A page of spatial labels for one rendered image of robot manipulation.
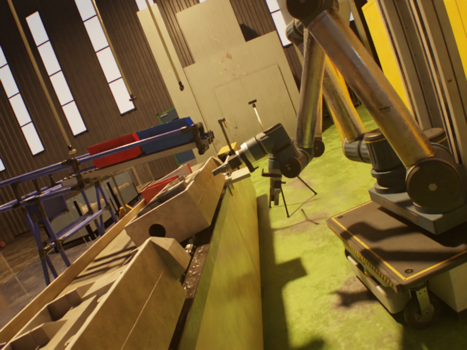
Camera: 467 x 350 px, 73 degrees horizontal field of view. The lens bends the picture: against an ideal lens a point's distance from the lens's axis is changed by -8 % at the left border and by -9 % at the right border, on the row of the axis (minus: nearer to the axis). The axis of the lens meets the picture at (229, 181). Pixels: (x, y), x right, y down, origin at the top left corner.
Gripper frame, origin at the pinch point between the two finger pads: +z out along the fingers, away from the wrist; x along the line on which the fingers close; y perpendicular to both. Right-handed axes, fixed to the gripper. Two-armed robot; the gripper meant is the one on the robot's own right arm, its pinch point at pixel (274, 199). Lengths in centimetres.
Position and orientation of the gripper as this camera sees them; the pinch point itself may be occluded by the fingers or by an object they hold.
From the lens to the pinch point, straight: 213.3
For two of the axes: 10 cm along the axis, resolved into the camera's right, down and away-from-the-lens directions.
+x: -0.4, -1.4, 9.9
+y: 10.0, 0.4, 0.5
